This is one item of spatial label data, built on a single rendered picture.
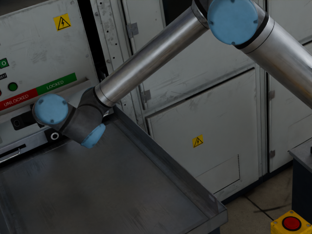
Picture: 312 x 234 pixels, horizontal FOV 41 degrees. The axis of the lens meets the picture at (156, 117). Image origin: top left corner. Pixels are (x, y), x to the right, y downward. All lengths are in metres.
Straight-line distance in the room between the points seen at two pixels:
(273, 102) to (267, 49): 1.22
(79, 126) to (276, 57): 0.60
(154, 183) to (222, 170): 0.90
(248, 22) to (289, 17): 1.13
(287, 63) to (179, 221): 0.56
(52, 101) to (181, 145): 0.90
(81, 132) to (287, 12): 1.24
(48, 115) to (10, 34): 0.40
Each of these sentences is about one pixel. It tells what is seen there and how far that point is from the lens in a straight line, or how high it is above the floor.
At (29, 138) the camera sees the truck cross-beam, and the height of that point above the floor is 0.92.
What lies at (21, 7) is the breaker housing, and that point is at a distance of 1.58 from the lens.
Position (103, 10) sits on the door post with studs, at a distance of 1.59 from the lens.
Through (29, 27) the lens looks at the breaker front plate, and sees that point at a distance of 1.56.
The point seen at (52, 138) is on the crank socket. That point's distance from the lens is 1.71.
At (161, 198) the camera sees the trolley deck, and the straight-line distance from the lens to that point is 1.38.
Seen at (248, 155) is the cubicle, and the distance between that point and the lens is 2.36.
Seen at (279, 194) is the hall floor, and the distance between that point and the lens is 2.56.
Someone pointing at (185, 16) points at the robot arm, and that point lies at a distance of 1.23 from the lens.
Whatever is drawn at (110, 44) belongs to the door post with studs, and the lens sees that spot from 1.64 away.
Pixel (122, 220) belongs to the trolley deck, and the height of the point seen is 0.85.
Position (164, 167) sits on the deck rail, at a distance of 1.48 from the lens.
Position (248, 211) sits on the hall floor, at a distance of 2.46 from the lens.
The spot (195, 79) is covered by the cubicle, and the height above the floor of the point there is 0.89.
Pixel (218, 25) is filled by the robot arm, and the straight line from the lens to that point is 1.05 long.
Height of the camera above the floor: 1.81
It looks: 34 degrees down
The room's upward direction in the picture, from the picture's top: 11 degrees counter-clockwise
